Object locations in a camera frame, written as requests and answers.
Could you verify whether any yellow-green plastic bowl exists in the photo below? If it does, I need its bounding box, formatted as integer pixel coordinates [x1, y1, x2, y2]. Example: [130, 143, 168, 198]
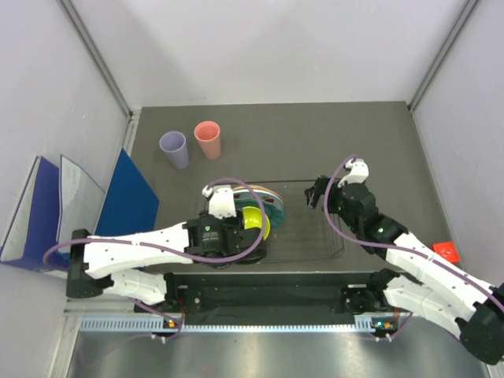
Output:
[242, 206, 271, 240]

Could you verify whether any pink plastic cup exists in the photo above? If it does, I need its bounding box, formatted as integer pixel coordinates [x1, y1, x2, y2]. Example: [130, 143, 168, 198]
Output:
[194, 120, 221, 160]

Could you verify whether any purple plastic cup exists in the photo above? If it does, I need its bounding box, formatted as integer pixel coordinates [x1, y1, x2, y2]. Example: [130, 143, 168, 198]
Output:
[159, 131, 190, 169]

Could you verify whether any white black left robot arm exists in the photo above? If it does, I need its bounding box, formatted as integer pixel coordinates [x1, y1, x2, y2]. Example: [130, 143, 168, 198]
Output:
[66, 206, 271, 313]

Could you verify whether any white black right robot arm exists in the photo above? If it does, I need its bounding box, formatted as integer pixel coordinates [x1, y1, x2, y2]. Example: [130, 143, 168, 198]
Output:
[305, 176, 503, 365]

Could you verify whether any teal scalloped plate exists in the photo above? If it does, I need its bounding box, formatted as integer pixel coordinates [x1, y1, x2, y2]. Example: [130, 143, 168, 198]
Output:
[234, 195, 285, 229]

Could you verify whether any white patterned plate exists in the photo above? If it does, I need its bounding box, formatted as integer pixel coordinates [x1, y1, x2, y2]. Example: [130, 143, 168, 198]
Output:
[233, 191, 284, 208]

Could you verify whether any beige plate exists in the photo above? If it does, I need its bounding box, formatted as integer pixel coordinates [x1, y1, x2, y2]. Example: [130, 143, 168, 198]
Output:
[232, 184, 284, 201]

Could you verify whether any red plastic block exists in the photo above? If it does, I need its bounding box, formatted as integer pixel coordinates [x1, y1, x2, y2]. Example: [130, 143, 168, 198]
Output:
[432, 241, 461, 264]

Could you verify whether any blue folder right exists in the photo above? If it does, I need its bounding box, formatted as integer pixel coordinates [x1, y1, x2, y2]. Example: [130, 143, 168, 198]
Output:
[91, 150, 159, 236]

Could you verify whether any black wire dish rack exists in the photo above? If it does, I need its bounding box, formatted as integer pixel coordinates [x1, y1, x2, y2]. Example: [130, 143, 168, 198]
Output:
[232, 180, 344, 270]

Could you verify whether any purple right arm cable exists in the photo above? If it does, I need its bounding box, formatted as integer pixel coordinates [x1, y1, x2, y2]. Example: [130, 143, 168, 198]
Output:
[323, 154, 504, 342]

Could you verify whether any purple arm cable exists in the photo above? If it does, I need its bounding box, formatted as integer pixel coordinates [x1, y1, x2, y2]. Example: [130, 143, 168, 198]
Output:
[42, 176, 272, 342]
[323, 154, 504, 342]

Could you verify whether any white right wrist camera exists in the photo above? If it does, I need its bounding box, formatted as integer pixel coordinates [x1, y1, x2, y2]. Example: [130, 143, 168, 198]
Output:
[337, 158, 369, 188]

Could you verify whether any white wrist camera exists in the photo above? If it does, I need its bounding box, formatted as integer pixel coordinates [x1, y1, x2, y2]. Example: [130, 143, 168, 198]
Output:
[337, 158, 369, 188]
[202, 185, 236, 220]

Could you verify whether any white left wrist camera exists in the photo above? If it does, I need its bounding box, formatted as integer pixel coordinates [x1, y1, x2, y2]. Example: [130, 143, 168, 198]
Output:
[202, 185, 236, 220]

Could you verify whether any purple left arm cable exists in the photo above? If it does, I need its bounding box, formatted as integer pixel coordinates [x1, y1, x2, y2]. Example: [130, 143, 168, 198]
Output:
[42, 176, 272, 342]

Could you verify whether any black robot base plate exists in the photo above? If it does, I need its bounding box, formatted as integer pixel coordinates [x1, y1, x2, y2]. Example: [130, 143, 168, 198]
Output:
[151, 269, 396, 317]

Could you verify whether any grey slotted cable duct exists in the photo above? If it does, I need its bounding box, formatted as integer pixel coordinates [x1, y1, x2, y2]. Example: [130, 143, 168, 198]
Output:
[79, 314, 398, 332]

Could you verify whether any blue ring binder middle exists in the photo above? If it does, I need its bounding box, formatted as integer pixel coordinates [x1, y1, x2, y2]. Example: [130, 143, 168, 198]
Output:
[57, 155, 106, 244]

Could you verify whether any blue ring binder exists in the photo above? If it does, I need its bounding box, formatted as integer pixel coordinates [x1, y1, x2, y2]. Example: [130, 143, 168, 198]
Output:
[57, 155, 106, 244]
[1, 156, 69, 272]

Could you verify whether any blue ring binder left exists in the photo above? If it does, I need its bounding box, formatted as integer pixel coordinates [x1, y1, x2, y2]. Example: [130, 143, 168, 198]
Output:
[1, 156, 69, 272]

